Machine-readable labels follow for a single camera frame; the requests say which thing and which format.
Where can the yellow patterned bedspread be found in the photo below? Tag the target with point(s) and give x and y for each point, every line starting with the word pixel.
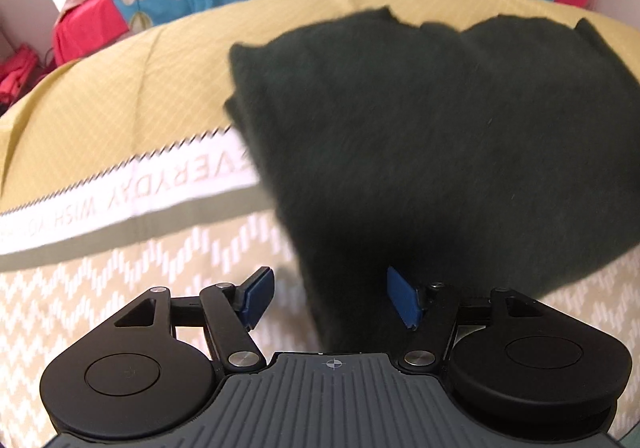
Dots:
pixel 125 278

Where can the red bags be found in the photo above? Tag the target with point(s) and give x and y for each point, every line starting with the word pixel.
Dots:
pixel 15 73

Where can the dark green sweater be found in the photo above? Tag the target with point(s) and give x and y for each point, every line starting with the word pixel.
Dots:
pixel 450 153

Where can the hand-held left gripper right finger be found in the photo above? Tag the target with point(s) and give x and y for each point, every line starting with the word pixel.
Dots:
pixel 402 298

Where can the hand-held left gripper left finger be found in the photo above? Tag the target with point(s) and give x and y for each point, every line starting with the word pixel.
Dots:
pixel 257 295

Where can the red bed sheet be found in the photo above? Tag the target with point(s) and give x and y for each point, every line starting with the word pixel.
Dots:
pixel 82 36

